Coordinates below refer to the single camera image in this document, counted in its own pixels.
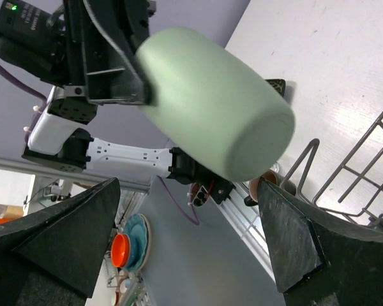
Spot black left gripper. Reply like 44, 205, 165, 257
63, 0, 156, 105

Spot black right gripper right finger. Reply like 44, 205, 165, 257
257, 177, 383, 306

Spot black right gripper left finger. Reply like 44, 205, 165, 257
0, 178, 121, 305

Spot dark brown mug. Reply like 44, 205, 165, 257
243, 170, 297, 212

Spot light green cup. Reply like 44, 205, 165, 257
136, 27, 295, 182

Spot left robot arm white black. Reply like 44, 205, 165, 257
0, 1, 234, 207

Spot orange bowl in background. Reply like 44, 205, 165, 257
110, 233, 130, 268

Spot teal plates in background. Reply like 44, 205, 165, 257
123, 214, 151, 273

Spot black square floral plate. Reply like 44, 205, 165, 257
266, 78, 287, 99

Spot grey wire dish rack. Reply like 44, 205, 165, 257
279, 95, 383, 231

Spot aluminium rail frame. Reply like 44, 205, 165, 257
0, 152, 275, 306

